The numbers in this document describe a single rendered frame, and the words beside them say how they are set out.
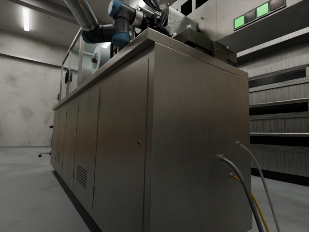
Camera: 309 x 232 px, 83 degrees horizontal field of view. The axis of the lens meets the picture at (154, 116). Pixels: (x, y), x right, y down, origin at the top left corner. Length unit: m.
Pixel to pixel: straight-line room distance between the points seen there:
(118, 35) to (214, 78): 0.46
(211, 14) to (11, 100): 7.45
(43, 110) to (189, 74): 7.51
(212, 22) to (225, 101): 0.63
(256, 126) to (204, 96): 2.23
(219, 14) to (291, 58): 1.79
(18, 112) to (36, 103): 0.64
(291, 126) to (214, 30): 1.85
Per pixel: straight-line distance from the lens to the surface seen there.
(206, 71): 0.80
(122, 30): 0.87
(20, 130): 7.96
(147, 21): 1.00
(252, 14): 1.18
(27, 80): 8.17
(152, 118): 0.56
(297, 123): 2.78
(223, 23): 1.28
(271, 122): 2.87
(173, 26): 1.13
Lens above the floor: 0.55
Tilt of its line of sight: 6 degrees up
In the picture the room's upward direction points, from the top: 2 degrees clockwise
